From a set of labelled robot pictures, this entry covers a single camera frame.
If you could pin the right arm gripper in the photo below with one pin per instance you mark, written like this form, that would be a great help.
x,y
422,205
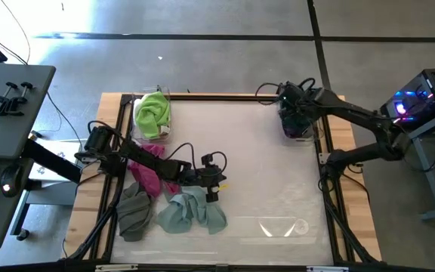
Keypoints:
x,y
297,111

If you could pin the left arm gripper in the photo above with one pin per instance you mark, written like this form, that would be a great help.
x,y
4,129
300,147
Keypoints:
x,y
210,159

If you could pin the mint green towel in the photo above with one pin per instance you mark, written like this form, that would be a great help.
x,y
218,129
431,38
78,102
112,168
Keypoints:
x,y
179,219

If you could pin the magenta towel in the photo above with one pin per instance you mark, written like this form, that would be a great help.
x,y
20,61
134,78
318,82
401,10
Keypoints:
x,y
145,177

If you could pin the grey-green towel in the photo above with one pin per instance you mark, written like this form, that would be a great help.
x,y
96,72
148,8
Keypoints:
x,y
134,215

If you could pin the lime green towel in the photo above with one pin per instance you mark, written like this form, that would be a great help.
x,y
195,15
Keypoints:
x,y
153,113

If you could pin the cream towel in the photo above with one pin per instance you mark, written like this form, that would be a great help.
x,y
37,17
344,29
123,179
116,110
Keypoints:
x,y
137,107

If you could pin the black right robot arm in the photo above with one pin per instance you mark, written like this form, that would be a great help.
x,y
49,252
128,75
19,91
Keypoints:
x,y
353,109

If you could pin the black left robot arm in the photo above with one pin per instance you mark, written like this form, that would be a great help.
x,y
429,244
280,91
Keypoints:
x,y
153,164

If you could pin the clear plastic basket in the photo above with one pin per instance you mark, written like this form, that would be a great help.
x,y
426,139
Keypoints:
x,y
308,139
136,133

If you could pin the grey side table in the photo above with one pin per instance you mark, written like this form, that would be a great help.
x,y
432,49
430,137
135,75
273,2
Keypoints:
x,y
430,181

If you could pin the white box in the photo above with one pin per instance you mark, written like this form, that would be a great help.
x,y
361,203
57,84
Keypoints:
x,y
49,172

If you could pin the grey desk leg with caster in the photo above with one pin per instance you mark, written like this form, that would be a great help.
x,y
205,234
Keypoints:
x,y
47,194

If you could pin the black computer mouse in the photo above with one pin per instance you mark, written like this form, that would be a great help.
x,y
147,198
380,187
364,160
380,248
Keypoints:
x,y
11,181

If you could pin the black clamp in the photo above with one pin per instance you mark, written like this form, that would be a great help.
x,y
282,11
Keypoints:
x,y
11,85
26,85

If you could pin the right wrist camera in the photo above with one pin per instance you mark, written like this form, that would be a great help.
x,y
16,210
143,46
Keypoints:
x,y
291,90

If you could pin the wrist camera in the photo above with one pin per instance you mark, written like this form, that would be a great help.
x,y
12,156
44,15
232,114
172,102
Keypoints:
x,y
291,90
198,177

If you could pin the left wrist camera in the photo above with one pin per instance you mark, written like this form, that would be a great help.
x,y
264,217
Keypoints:
x,y
198,177

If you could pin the black table frame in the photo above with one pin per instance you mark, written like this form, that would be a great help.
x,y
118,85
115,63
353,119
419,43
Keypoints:
x,y
221,97

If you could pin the silver metal bracket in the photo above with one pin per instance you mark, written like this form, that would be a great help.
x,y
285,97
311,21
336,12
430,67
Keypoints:
x,y
327,269
115,267

